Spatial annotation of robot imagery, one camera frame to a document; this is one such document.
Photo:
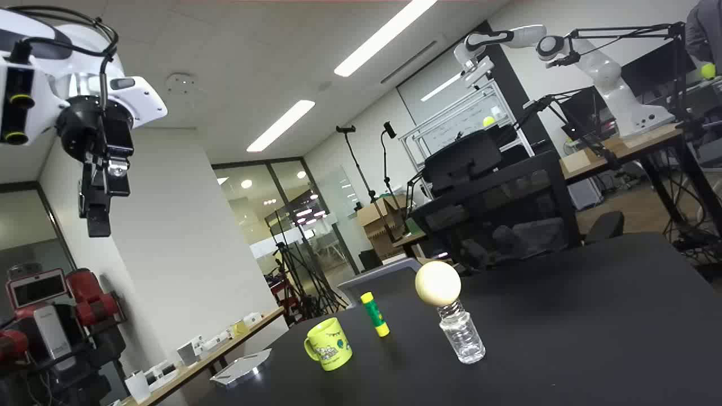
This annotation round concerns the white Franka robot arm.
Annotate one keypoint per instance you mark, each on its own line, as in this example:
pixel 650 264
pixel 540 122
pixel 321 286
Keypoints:
pixel 45 81

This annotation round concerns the lime green mug cup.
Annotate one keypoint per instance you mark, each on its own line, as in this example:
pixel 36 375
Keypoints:
pixel 330 346

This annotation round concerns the green yellow glue stick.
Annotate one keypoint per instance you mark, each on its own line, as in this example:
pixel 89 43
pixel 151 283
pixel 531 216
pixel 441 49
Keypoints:
pixel 376 313

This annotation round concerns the white paper tray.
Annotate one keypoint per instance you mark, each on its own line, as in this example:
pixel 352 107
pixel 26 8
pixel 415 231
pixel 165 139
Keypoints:
pixel 239 370

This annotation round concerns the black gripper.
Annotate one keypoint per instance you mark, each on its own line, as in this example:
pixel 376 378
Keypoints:
pixel 102 143

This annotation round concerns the clear plastic bottle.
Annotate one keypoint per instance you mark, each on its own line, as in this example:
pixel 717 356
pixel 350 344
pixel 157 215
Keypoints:
pixel 462 334

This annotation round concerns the black tripod stand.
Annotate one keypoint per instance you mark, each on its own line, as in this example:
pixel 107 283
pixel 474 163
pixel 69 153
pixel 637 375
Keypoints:
pixel 305 259

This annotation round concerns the long wooden desk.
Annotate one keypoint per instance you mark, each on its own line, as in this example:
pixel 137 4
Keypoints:
pixel 203 353

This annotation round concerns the pale yellow ball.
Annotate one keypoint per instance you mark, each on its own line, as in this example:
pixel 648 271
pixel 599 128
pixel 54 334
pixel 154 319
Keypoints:
pixel 439 283

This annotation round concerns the red Baxter robot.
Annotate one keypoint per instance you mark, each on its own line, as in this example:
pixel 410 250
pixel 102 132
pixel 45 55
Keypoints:
pixel 53 330

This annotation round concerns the yellow tennis ball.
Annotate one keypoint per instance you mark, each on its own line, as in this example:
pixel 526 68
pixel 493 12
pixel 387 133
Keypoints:
pixel 706 70
pixel 490 119

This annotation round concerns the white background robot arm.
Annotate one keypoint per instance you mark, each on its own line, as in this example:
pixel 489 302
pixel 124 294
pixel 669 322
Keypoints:
pixel 602 70

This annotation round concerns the wooden table with black legs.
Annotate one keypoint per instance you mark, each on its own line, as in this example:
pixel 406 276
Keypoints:
pixel 616 149

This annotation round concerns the long ceiling light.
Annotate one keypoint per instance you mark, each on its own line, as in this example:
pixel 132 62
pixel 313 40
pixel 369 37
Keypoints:
pixel 385 37
pixel 280 127

